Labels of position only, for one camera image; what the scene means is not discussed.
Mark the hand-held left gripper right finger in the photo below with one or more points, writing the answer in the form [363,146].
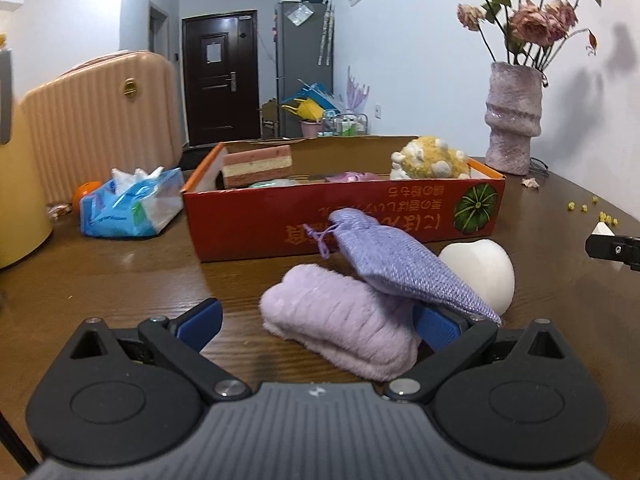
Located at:
[437,327]

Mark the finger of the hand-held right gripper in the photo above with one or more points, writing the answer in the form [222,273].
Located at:
[615,248]

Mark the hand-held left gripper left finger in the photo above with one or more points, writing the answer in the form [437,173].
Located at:
[200,321]

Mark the red cardboard box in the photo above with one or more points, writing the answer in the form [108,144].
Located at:
[250,225]

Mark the lilac fluffy towel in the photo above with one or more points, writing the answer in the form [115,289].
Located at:
[330,310]

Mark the pale green mesh bath ball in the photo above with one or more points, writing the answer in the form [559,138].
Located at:
[272,183]

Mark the pink striped sponge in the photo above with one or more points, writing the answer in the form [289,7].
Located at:
[257,165]

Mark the yellow and white plush toy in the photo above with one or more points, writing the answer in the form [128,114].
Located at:
[430,157]

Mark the purple satin scrunchie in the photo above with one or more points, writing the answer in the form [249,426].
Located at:
[350,177]

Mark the white wedge sponge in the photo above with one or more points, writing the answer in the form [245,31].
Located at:
[602,230]

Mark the scattered yellow dried buds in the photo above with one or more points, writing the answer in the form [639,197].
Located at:
[607,218]

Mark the white rounded sponge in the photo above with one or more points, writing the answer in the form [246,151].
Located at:
[485,270]

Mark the dried fallen petal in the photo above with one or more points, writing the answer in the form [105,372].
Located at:
[530,183]

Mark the blue plastic tissue pack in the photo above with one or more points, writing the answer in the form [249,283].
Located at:
[125,210]

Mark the pink textured vase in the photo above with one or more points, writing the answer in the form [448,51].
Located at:
[512,125]

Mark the dark door mat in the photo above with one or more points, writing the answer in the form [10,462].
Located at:
[195,158]

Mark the orange fruit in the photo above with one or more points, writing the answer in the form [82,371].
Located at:
[85,191]

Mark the brown snack wrapper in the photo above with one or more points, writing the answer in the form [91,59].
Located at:
[60,210]

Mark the dark brown entrance door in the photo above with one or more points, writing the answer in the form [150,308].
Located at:
[200,110]

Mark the open brown cardboard box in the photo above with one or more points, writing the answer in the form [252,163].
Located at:
[270,120]

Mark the yellow thermos jug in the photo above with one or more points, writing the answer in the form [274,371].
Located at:
[20,200]

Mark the pink ribbed suitcase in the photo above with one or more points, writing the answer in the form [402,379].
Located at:
[100,125]

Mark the pink bucket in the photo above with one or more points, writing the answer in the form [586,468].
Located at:
[310,129]

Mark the yellow bag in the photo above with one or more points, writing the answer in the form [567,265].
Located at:
[305,110]

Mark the bunch of dried pink roses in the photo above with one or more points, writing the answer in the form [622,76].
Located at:
[537,17]

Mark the blue bag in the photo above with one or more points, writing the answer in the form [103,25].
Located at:
[320,95]

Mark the white paper notice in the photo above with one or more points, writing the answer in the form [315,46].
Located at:
[213,51]

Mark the grey refrigerator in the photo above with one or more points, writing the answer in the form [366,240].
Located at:
[295,60]

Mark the grey interior door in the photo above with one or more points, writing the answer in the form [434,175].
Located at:
[157,30]

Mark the hanging folded umbrella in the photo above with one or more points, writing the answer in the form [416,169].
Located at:
[325,35]

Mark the clear plastic bag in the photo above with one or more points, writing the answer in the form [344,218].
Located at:
[301,15]

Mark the purple wall decoration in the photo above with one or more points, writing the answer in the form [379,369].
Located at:
[357,90]

